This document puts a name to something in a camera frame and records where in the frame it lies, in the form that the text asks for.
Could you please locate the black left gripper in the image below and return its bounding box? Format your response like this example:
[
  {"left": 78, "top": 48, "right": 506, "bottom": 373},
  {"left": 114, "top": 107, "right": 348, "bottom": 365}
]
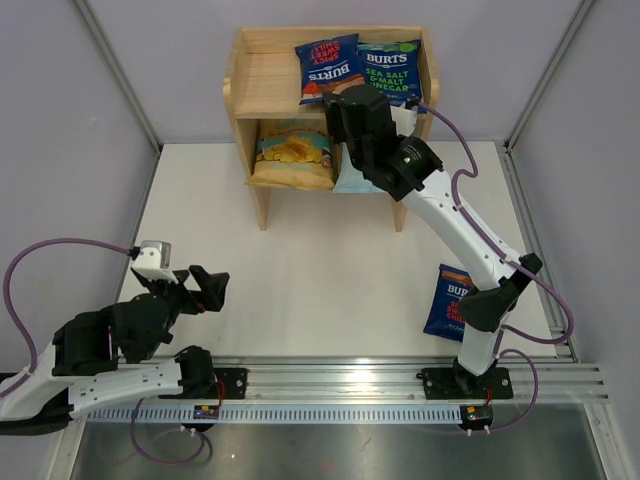
[{"left": 140, "top": 265, "right": 229, "bottom": 330}]

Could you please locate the blue Burts chilli bag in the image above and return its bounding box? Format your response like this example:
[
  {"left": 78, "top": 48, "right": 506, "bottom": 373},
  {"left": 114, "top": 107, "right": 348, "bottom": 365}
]
[
  {"left": 423, "top": 264, "right": 473, "bottom": 342},
  {"left": 295, "top": 33, "right": 365, "bottom": 105}
]

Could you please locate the blue Burts sea salt bag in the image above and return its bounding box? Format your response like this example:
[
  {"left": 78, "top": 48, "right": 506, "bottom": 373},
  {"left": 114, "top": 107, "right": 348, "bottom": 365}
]
[{"left": 358, "top": 40, "right": 423, "bottom": 107}]

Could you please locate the light blue cassava chips bag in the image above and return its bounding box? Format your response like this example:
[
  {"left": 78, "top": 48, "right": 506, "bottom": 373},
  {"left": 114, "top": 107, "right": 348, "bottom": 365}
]
[{"left": 333, "top": 160, "right": 382, "bottom": 194}]

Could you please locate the tan kettle cooked chips bag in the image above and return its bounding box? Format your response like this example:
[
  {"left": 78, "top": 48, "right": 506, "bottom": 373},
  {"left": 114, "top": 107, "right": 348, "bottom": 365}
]
[{"left": 248, "top": 119, "right": 335, "bottom": 190}]

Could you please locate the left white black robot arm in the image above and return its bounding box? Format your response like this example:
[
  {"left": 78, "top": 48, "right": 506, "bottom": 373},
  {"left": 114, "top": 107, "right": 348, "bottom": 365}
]
[{"left": 1, "top": 265, "right": 230, "bottom": 436}]

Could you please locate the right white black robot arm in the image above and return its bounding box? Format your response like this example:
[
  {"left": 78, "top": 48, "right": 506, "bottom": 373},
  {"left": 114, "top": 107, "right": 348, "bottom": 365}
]
[{"left": 322, "top": 85, "right": 542, "bottom": 399}]

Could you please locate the wooden two-tier shelf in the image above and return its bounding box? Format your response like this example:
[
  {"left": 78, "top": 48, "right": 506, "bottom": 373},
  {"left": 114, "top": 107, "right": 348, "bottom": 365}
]
[{"left": 221, "top": 26, "right": 441, "bottom": 234}]

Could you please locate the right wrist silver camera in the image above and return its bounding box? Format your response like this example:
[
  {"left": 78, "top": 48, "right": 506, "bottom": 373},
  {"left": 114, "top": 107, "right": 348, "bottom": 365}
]
[{"left": 390, "top": 105, "right": 420, "bottom": 137}]

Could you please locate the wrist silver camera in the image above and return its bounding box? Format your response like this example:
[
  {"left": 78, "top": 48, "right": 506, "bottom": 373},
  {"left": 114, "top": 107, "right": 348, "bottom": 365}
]
[
  {"left": 132, "top": 240, "right": 178, "bottom": 283},
  {"left": 390, "top": 105, "right": 420, "bottom": 137}
]

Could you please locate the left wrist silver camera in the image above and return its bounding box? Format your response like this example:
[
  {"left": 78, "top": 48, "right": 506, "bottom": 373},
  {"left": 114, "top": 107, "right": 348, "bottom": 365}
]
[{"left": 132, "top": 240, "right": 178, "bottom": 283}]

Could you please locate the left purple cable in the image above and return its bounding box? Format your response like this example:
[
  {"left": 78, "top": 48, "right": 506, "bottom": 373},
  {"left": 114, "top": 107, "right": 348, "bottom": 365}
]
[{"left": 0, "top": 238, "right": 141, "bottom": 401}]

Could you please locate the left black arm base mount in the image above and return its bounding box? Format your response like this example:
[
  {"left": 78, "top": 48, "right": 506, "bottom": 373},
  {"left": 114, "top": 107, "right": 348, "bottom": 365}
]
[{"left": 214, "top": 367, "right": 249, "bottom": 400}]

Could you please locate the aluminium rail frame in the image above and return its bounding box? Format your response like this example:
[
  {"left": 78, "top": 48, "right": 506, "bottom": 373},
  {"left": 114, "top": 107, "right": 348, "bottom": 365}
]
[{"left": 64, "top": 354, "right": 611, "bottom": 401}]

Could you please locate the white slotted cable duct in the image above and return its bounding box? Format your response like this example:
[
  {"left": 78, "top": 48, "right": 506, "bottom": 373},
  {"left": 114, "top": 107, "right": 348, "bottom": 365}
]
[{"left": 89, "top": 402, "right": 462, "bottom": 425}]

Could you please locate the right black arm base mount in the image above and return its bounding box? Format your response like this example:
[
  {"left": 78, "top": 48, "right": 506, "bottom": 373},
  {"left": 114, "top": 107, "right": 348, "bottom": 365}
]
[{"left": 416, "top": 367, "right": 514, "bottom": 400}]

